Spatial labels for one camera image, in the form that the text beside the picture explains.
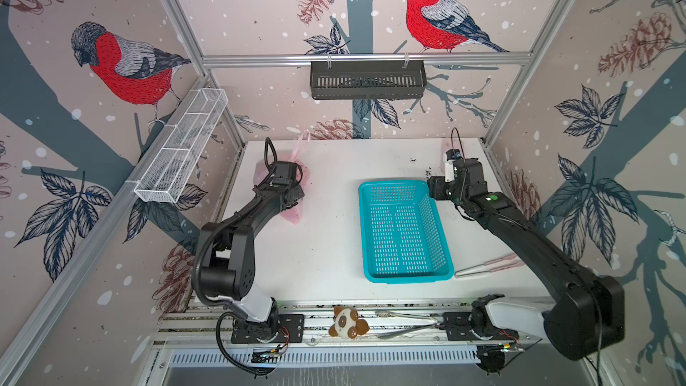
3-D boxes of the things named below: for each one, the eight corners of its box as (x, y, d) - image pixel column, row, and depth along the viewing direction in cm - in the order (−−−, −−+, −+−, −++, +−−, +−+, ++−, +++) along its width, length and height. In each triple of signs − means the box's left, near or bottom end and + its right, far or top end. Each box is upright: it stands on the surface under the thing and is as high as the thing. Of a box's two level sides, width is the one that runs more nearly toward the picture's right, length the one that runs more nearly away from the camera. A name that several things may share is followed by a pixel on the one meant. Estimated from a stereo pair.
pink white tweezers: (457, 279, 85) (459, 277, 83) (453, 269, 87) (454, 267, 85) (520, 265, 88) (523, 263, 86) (514, 256, 90) (517, 254, 88)
